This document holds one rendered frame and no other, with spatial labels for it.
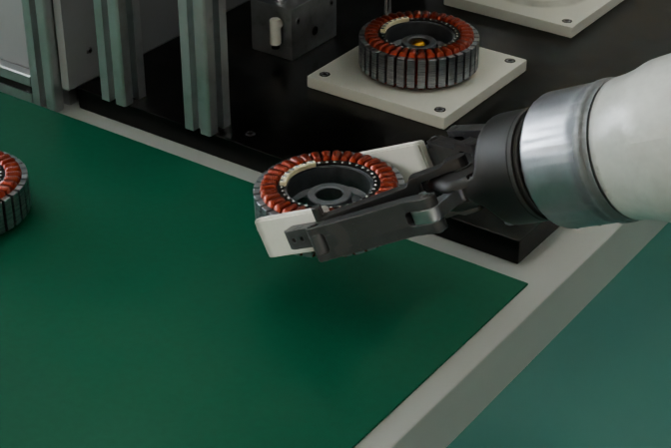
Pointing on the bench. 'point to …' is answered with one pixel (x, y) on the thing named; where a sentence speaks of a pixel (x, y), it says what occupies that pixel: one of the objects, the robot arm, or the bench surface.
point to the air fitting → (276, 32)
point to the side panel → (29, 29)
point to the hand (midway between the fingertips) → (332, 200)
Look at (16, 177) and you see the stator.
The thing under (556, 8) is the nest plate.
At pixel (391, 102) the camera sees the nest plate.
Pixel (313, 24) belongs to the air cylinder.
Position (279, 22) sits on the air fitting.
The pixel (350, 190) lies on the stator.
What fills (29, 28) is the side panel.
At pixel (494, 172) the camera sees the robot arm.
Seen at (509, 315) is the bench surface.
